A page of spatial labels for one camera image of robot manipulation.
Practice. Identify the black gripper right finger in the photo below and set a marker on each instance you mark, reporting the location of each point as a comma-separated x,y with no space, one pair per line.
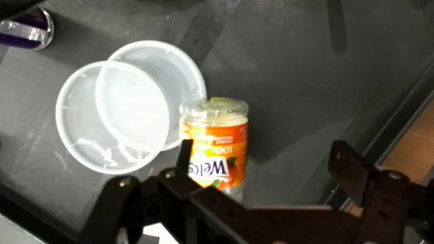
350,174

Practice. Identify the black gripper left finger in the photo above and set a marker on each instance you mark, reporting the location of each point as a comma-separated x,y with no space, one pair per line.
184,157

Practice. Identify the juice bottle with orange label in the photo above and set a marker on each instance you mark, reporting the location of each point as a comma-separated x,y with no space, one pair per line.
217,140

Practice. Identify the purple soap pump bottle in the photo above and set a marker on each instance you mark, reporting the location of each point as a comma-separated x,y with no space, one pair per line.
21,29

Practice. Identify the clear plastic lid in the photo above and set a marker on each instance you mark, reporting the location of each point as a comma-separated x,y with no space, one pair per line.
180,73

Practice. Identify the clear plastic round container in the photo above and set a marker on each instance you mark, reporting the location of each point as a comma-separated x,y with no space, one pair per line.
76,123

